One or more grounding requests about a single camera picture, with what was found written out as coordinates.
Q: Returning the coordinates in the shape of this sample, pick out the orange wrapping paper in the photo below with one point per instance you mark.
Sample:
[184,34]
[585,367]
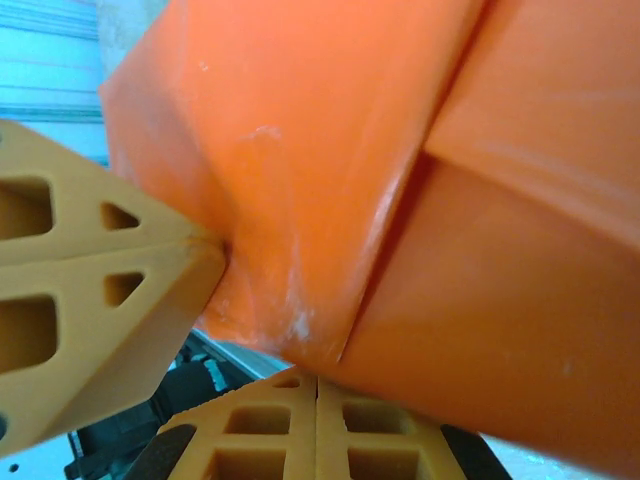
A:
[400,200]

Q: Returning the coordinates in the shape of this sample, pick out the long aluminium table rail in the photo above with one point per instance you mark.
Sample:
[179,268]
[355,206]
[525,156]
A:
[240,352]

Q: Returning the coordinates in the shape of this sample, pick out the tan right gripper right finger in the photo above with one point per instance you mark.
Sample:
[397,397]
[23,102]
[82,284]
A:
[380,440]

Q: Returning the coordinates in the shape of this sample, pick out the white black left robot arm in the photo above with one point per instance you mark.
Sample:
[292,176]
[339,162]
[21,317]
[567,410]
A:
[125,425]

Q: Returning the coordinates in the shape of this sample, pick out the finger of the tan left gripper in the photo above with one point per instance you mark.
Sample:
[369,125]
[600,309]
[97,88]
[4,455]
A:
[100,320]
[75,215]

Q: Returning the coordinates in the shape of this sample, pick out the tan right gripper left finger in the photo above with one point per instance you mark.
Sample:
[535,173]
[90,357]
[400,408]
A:
[250,435]

